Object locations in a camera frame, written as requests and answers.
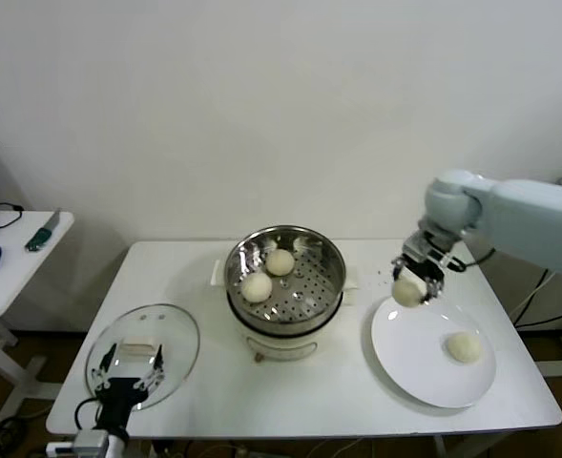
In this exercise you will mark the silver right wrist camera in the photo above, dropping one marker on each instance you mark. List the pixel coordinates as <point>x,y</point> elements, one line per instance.
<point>416,247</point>

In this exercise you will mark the white steamed baozi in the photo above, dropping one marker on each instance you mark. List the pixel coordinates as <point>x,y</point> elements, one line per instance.
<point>464,347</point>
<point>256,286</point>
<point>407,293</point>
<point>279,262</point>

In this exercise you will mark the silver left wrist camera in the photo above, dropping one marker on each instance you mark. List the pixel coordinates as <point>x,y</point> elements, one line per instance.
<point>89,443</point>

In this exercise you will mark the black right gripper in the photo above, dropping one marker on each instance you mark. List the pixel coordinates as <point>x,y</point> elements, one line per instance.
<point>426,273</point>

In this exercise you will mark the white side table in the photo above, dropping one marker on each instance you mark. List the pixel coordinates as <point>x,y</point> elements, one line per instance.
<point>18,276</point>

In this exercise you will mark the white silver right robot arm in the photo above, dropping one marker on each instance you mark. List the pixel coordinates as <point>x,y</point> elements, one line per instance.
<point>524,214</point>

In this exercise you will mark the stainless steel steamer basket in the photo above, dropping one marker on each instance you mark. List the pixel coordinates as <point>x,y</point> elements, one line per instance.
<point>318,281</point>

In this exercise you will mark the round glass pot lid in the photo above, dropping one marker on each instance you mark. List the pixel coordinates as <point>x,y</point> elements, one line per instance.
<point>180,334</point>

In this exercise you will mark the white round plate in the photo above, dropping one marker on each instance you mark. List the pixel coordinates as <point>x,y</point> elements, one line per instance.
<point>404,348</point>

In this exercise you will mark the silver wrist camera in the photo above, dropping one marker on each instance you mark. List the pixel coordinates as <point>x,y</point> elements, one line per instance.
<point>416,247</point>
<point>89,443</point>

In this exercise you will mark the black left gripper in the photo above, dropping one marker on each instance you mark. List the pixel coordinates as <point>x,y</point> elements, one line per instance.
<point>118,403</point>

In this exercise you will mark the white electric cooker pot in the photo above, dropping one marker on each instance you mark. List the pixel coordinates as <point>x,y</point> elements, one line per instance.
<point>280,348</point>

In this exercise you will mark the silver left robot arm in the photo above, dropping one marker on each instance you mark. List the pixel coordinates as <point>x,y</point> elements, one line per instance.
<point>117,446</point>

